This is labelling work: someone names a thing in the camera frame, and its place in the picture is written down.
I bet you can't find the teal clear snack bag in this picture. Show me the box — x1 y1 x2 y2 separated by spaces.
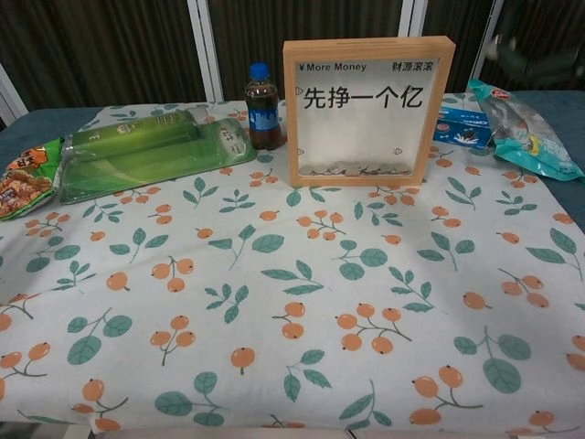
466 78 585 182

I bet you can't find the small cola bottle blue cap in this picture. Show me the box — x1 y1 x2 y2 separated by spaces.
244 62 284 152

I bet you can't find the dark pleated partition screen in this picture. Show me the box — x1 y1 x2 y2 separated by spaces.
0 0 225 115
479 0 585 92
200 0 424 104
404 0 499 95

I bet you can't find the floral leaf and berry tablecloth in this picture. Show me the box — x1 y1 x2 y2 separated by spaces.
0 93 585 439

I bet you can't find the green plastic tea package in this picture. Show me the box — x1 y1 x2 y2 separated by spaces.
58 108 258 206

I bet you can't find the wooden frame money box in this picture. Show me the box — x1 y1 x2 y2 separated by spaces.
282 35 457 188

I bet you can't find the blue Oreo cookie box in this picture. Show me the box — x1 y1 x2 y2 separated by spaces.
432 105 497 150

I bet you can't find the green orange snack bag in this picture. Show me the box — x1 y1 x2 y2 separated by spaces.
0 136 65 222

